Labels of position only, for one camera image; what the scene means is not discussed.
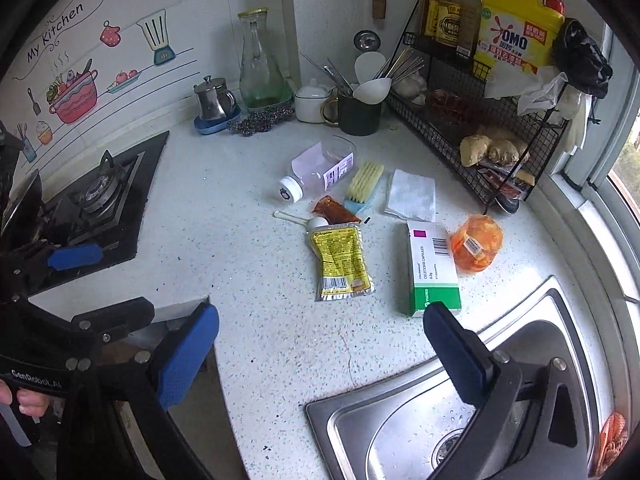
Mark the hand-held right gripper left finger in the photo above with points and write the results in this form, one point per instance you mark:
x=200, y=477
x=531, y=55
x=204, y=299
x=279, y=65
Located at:
x=187, y=355

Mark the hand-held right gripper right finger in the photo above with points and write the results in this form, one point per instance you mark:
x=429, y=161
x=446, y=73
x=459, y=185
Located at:
x=460, y=355

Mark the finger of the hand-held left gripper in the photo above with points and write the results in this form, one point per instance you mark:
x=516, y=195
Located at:
x=120, y=312
x=75, y=257

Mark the green and white medicine box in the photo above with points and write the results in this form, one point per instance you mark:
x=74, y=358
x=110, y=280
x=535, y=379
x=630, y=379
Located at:
x=432, y=270

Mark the orange plastic packaging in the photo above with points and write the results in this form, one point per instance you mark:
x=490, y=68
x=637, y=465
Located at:
x=475, y=245

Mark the yellow foil pouch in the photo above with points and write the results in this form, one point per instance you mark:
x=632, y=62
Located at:
x=337, y=260

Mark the white plastic scoop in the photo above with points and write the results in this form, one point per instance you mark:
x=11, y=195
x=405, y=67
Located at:
x=317, y=221

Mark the orange snack packet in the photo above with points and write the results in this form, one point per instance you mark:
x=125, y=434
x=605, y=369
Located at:
x=332, y=210

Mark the clear bottle with white cap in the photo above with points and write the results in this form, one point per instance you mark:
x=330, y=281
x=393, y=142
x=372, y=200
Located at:
x=320, y=170

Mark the person's left hand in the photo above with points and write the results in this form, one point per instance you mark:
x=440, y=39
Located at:
x=30, y=402

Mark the black glass gas cooktop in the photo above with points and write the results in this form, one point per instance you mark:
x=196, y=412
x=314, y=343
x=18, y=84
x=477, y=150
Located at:
x=145, y=210

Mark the stainless steel sink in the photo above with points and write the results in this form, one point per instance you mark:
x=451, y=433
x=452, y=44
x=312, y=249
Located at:
x=400, y=440

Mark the white folded napkin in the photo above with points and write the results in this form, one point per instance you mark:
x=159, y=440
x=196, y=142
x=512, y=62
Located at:
x=410, y=195

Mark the orange mesh scrubber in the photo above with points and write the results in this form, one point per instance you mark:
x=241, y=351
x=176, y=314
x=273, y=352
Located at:
x=612, y=440

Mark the red foil packet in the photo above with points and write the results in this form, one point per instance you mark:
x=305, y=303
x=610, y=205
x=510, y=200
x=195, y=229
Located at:
x=505, y=180

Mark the blue saucer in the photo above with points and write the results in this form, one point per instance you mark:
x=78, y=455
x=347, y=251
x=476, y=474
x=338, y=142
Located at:
x=210, y=127

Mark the yellow bristle scrub brush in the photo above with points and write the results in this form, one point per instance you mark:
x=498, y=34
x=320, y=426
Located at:
x=365, y=185

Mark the ginger root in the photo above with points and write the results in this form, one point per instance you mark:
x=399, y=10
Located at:
x=492, y=150

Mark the small steel teapot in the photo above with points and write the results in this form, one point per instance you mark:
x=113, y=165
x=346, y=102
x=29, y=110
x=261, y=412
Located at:
x=212, y=100

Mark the steel wool scouring pad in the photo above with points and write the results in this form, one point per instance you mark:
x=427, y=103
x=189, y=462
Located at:
x=260, y=120

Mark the green plastic dish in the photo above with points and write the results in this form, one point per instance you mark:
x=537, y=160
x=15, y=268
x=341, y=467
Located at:
x=270, y=103

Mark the dried red chilies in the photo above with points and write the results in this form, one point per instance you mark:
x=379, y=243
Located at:
x=447, y=102

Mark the clear glass carafe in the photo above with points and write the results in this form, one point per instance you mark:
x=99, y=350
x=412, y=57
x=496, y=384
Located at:
x=260, y=60

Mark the white plastic bag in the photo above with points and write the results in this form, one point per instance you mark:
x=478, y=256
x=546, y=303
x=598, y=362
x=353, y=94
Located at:
x=540, y=92

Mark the garlic bulbs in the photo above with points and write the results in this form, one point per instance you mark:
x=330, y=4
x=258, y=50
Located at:
x=410, y=85

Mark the white plastic serving spoon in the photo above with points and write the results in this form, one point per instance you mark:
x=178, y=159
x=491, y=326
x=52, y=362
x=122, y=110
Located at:
x=372, y=92

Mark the white ceramic lidded jar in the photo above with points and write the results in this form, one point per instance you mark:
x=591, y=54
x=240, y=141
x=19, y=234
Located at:
x=312, y=105

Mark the white rice paddle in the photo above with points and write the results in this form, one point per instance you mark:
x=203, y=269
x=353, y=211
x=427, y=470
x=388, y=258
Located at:
x=370, y=67

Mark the black plastic bag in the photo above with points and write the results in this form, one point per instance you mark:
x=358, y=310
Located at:
x=580, y=60

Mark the yellow detergent jug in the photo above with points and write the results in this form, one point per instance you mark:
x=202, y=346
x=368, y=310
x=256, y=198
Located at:
x=515, y=35

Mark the metal strainer ladle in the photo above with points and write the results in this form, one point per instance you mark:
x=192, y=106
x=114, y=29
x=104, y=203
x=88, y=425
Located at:
x=367, y=40

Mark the yellow label sauce bottle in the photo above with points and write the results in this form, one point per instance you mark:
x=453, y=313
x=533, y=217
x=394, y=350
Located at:
x=449, y=25

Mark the dark sauce bottle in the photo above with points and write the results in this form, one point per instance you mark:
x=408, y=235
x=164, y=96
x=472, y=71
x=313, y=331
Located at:
x=470, y=15

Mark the amber oil bottle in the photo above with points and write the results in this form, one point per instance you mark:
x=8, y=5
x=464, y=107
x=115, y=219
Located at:
x=430, y=15

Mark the cartoon kitchen wall sticker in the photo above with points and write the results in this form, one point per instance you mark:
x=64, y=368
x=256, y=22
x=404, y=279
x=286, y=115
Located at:
x=75, y=105

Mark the white window frame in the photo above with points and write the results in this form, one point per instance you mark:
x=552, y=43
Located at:
x=600, y=195

